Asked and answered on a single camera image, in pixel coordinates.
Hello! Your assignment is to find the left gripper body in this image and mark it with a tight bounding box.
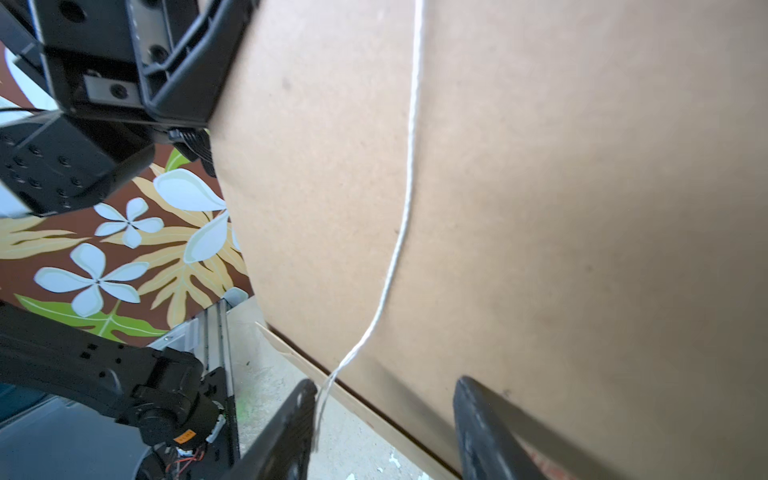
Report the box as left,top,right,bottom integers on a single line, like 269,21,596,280
28,1,150,123

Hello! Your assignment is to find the brown kraft file bag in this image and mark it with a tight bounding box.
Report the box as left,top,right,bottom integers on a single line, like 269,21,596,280
211,1,767,479

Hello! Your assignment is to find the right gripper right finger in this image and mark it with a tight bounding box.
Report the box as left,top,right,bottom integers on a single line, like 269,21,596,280
453,376,546,480

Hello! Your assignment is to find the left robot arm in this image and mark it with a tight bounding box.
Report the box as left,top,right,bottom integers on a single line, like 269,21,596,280
1,1,255,479

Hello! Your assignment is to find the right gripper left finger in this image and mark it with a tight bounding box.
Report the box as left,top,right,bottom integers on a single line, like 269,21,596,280
224,379,317,480

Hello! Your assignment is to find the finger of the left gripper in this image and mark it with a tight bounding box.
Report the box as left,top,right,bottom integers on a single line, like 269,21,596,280
126,0,258,126

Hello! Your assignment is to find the white closure string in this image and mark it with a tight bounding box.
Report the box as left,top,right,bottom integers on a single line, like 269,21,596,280
310,0,426,451

